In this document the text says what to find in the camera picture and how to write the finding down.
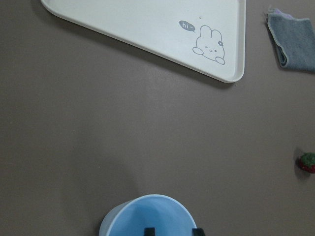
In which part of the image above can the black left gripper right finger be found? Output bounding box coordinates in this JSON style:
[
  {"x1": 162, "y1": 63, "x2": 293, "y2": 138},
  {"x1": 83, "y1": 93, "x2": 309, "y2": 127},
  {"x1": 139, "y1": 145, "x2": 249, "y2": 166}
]
[{"x1": 192, "y1": 228, "x2": 205, "y2": 236}]

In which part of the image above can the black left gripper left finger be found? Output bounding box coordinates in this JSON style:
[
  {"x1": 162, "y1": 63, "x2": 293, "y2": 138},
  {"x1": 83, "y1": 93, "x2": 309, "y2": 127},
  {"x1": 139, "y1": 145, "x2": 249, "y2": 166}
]
[{"x1": 144, "y1": 227, "x2": 155, "y2": 236}]

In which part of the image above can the light blue plastic cup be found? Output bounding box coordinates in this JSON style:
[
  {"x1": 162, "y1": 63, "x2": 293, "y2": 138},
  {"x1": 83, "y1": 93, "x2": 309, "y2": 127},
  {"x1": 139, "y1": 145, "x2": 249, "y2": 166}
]
[{"x1": 98, "y1": 194, "x2": 197, "y2": 236}]

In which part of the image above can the red strawberry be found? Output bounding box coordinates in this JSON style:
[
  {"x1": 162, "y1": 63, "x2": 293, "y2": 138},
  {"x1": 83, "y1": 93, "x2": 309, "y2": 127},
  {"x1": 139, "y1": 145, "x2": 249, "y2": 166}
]
[{"x1": 298, "y1": 152, "x2": 315, "y2": 174}]

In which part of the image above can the cream rabbit tray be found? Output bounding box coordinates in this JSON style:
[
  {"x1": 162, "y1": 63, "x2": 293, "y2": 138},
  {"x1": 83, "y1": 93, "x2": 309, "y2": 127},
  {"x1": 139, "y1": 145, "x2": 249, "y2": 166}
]
[{"x1": 42, "y1": 0, "x2": 246, "y2": 83}]

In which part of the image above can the grey folded cloth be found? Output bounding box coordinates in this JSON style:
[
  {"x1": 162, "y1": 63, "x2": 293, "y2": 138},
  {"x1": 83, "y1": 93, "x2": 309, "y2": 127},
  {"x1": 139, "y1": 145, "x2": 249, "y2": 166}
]
[{"x1": 267, "y1": 8, "x2": 315, "y2": 73}]

